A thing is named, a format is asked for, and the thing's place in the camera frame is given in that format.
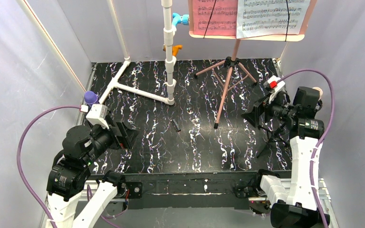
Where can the pink sheet music page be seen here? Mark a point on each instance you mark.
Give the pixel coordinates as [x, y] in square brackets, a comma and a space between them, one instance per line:
[214, 17]

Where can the pink microphone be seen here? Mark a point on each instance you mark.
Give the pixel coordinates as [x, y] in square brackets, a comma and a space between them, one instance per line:
[320, 92]

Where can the blue clip on pipe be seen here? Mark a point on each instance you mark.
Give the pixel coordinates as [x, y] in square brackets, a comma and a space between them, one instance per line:
[180, 19]

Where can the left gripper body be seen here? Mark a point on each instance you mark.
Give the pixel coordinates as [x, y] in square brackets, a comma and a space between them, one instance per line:
[119, 134]

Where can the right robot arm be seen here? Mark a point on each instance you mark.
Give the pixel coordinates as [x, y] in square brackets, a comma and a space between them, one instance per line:
[300, 206]

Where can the pink music stand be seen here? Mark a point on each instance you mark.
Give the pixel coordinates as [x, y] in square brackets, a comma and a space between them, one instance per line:
[231, 61]

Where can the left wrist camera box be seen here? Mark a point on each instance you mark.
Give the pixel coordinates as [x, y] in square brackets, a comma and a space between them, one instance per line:
[96, 114]

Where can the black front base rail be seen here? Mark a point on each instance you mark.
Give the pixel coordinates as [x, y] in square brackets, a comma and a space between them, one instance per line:
[189, 190]

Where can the white sheet music page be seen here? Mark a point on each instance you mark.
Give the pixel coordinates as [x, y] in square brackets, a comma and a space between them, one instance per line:
[257, 18]

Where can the orange clip on pipe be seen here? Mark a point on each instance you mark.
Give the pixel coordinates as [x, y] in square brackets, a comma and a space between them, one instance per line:
[175, 49]

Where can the purple microphone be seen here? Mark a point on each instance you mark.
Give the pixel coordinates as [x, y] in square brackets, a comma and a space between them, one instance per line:
[91, 98]

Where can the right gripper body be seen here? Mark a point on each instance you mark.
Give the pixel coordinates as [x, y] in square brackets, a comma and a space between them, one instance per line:
[262, 109]

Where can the white PVC pipe frame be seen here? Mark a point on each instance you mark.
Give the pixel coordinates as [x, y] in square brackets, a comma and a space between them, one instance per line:
[82, 32]

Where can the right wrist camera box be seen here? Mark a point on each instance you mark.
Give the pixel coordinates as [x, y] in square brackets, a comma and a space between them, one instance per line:
[274, 85]

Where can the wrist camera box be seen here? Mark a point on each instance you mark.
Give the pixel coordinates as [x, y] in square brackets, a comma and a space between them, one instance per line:
[274, 85]
[96, 114]

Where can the black tripod mic stand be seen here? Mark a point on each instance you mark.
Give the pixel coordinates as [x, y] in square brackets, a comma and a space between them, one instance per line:
[273, 137]

